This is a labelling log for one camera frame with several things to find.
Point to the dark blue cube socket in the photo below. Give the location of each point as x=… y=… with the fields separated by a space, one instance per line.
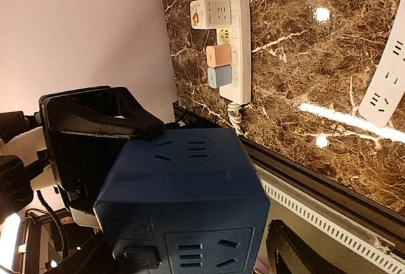
x=188 y=201

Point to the pink plug adapter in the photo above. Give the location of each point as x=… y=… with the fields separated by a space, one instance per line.
x=219 y=55

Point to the white cube socket adapter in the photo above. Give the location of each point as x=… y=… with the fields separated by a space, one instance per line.
x=210 y=14

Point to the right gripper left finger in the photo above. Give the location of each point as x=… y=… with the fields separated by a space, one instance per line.
x=94 y=257

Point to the white slotted cable duct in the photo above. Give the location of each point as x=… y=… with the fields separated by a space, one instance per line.
x=384 y=261

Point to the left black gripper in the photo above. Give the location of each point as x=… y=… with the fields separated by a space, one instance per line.
x=85 y=130

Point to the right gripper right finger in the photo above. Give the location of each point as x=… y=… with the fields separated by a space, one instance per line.
x=288 y=253

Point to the white multicolour power strip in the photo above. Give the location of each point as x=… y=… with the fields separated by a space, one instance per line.
x=238 y=36

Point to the light blue power strip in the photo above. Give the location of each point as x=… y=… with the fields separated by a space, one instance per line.
x=386 y=88

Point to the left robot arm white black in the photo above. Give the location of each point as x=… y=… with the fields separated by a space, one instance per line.
x=19 y=166

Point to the light blue plug adapter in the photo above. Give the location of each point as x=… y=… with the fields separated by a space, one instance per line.
x=219 y=76

